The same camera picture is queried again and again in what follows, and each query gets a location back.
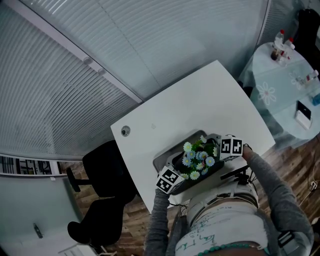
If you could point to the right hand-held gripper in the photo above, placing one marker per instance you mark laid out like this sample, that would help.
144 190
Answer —
231 147

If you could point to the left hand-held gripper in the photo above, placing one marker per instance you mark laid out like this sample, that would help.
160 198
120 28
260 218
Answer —
170 178

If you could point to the grey tray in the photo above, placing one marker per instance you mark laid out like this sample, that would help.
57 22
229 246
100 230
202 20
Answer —
160 162

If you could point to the blue white flower bouquet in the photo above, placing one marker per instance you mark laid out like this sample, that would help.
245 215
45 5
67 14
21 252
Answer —
197 160

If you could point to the person's right forearm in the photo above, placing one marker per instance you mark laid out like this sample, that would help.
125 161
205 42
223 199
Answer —
272 185

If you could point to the person's left forearm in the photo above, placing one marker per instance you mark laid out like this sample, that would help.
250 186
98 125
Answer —
158 225

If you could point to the white table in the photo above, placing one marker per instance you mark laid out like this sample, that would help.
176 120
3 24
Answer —
187 105

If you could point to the black waist-mounted device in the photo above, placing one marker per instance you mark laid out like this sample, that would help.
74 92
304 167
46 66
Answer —
235 173

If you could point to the black office chair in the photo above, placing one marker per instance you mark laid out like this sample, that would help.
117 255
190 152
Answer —
107 175

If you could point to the pale blue floral tablecloth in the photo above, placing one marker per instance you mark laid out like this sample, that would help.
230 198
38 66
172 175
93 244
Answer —
275 87

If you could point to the person's torso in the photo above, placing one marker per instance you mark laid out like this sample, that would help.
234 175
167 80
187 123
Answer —
225 220

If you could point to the white box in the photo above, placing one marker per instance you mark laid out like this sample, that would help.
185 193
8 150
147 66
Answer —
303 123

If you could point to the black smartphone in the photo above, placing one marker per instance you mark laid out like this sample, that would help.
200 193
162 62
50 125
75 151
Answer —
303 110

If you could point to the glass of dark drink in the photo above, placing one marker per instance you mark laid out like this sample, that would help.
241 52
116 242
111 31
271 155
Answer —
274 55

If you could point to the small clear glass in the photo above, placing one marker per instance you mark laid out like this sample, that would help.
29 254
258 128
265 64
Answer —
283 61

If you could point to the blue plastic bottle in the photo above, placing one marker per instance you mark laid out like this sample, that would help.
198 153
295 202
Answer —
316 98

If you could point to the white blind knob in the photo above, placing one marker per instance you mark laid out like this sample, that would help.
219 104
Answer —
87 60
101 71

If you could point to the clear bottle with red label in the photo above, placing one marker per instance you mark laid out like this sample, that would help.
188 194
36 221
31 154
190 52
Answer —
311 76

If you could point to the clear bottle with red cap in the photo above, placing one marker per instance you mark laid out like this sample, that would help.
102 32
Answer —
280 37
289 45

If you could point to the glass partition with blinds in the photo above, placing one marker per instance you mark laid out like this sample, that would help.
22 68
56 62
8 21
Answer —
100 62

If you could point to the frosted glass door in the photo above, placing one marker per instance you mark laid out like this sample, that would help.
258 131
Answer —
30 207

